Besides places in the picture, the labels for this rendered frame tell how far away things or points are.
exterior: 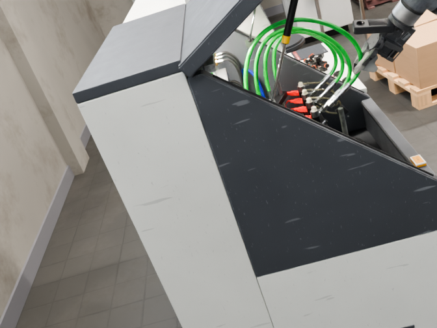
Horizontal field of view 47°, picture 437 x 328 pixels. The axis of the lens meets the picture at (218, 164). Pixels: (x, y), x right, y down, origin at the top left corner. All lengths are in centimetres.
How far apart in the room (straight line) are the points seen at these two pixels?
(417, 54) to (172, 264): 276
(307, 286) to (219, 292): 27
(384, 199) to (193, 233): 55
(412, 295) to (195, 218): 74
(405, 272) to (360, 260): 15
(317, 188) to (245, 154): 23
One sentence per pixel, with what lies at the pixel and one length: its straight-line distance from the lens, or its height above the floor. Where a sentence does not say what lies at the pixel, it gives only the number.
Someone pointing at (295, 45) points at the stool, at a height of 66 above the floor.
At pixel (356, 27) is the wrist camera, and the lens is 158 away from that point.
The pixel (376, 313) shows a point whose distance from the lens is 177.
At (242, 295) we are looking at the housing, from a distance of 162.
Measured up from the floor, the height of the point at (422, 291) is 57.
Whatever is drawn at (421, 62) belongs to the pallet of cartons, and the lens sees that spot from 391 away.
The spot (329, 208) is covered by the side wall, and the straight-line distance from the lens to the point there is 146.
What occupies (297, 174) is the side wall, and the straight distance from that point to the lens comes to 138.
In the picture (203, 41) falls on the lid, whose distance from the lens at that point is 121.
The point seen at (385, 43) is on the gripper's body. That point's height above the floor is 129.
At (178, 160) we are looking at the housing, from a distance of 134.
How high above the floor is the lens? 182
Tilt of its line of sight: 28 degrees down
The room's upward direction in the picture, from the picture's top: 19 degrees counter-clockwise
